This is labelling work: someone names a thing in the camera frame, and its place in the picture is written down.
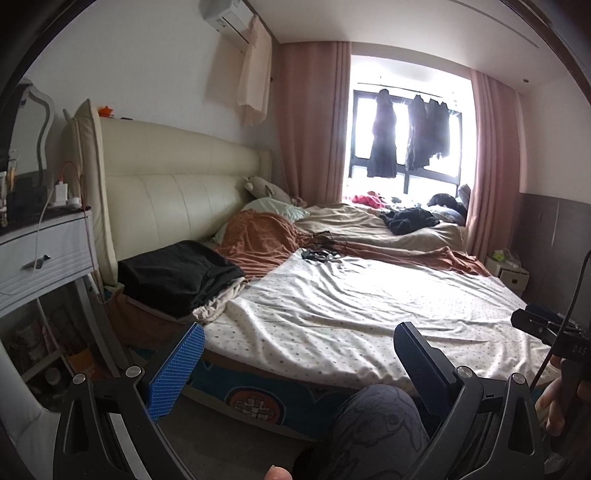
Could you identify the folded black clothes stack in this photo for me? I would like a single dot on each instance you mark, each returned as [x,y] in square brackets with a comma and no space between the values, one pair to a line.
[203,302]

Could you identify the long dark hanging garment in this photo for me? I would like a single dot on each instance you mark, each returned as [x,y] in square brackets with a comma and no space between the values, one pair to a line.
[383,138]

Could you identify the pink curtain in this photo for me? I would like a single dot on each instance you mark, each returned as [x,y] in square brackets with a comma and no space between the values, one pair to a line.
[314,124]
[491,161]

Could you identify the small orange toy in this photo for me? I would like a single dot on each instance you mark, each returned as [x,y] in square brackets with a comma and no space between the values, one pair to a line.
[106,110]

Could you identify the black jacket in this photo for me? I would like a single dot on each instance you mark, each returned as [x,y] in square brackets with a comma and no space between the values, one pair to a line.
[175,263]

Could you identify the blue printed bed base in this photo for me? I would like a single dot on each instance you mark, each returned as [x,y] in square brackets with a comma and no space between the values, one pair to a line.
[286,397]

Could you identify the red cloth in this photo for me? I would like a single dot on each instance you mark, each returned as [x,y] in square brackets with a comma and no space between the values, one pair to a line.
[369,201]

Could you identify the beige plush toy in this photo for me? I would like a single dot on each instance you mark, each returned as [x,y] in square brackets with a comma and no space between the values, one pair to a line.
[263,187]

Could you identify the white framed mirror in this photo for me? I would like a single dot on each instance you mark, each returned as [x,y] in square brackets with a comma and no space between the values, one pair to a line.
[27,124]

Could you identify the person's right hand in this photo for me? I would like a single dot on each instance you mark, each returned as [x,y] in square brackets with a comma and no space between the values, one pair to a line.
[551,406]

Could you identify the grey brown cabinet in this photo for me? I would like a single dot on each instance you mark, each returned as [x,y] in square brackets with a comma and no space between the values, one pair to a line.
[554,240]

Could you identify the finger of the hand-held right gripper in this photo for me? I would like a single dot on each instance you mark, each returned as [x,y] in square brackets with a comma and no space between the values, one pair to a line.
[542,309]
[531,323]

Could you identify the window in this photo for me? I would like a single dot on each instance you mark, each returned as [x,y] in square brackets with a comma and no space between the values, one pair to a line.
[360,138]

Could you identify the white charger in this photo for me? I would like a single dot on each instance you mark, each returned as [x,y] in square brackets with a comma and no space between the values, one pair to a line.
[61,194]

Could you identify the black box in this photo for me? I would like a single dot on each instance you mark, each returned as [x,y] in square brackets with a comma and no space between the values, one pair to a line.
[27,198]

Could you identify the white nightstand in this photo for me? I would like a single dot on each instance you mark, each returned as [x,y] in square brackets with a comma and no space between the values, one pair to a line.
[510,277]

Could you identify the black clothes heap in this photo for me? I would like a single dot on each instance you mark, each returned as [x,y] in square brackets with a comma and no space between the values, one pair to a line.
[408,220]

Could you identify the cream leather headboard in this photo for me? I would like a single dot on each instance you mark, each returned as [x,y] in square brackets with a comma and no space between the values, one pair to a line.
[175,194]

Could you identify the orange box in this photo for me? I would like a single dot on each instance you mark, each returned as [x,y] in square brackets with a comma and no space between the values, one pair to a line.
[84,362]

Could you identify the beige duvet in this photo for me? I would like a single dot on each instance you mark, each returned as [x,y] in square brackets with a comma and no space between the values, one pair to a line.
[351,226]

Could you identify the black furry cushion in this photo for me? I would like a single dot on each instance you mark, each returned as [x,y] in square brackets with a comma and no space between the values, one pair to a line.
[441,199]

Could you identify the white dotted bed sheet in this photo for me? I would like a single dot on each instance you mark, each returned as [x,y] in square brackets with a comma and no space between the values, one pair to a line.
[369,314]

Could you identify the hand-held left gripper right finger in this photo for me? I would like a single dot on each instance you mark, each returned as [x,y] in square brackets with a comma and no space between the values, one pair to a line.
[422,364]

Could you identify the cream hanging cloth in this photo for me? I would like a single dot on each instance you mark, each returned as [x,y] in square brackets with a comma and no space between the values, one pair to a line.
[254,74]

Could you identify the dark blue pillow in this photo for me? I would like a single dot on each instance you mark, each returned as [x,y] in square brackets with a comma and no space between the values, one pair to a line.
[447,215]

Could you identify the white chair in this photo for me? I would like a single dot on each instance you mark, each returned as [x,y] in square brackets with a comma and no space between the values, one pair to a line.
[27,434]

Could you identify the white air conditioner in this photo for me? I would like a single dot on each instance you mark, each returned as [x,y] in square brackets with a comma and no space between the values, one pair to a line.
[228,18]

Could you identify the grey patterned pants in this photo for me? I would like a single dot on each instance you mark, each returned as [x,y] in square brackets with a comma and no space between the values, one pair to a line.
[378,429]

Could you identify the orange brown blanket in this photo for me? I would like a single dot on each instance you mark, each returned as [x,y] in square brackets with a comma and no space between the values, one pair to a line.
[258,240]

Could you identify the pale green pillow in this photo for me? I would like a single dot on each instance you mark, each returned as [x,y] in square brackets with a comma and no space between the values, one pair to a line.
[274,210]

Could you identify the cream folded cloth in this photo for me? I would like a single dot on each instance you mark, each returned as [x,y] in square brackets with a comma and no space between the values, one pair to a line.
[221,305]

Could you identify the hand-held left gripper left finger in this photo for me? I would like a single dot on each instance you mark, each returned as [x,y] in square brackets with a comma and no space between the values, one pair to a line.
[178,369]

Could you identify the white dressing table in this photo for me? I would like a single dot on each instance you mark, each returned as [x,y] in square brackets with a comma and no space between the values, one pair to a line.
[46,258]

